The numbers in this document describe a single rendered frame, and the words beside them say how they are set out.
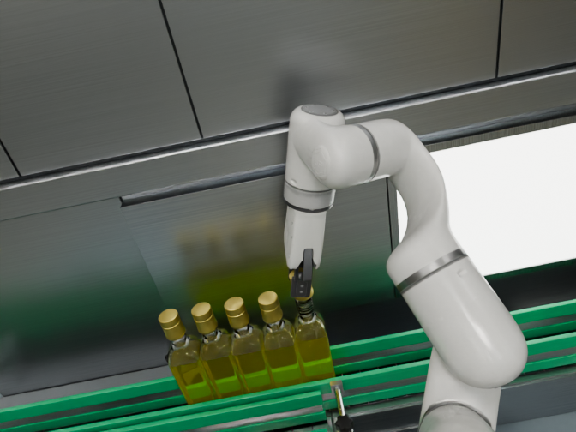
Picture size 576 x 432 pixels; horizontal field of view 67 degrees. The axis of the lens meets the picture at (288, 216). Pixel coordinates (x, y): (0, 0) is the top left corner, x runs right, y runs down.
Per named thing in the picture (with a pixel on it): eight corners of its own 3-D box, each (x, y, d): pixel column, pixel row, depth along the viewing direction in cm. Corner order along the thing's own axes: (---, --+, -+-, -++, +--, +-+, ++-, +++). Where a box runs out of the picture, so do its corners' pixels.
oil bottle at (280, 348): (308, 385, 91) (290, 311, 80) (311, 409, 86) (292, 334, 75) (281, 389, 91) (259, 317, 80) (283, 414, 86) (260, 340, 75)
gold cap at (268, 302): (282, 307, 77) (277, 288, 75) (283, 321, 74) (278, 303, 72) (262, 310, 77) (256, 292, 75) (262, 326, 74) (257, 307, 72)
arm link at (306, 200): (282, 164, 67) (281, 180, 69) (286, 191, 60) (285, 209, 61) (330, 165, 68) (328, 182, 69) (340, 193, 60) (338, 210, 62)
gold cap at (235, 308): (249, 312, 78) (243, 294, 75) (249, 327, 75) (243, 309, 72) (230, 315, 78) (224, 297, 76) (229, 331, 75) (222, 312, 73)
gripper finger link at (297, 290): (293, 261, 69) (290, 294, 72) (295, 274, 66) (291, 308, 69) (313, 261, 69) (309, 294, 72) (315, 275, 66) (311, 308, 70)
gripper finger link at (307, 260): (303, 225, 65) (298, 240, 70) (306, 274, 62) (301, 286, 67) (311, 225, 65) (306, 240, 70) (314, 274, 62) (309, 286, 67)
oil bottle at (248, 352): (280, 389, 91) (258, 316, 80) (282, 413, 86) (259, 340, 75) (255, 393, 91) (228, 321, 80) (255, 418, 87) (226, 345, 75)
